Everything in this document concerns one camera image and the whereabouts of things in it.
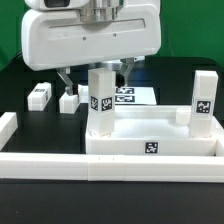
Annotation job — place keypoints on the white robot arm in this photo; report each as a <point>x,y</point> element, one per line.
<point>59,34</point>

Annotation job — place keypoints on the fiducial marker sheet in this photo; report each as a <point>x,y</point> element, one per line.
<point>135,95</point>

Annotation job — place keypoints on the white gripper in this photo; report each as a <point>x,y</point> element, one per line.
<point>65,33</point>

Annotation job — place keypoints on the white U-shaped fence wall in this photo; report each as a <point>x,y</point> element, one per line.
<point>97,167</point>

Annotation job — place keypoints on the white desk top tray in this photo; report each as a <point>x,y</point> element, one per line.
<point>153,131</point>

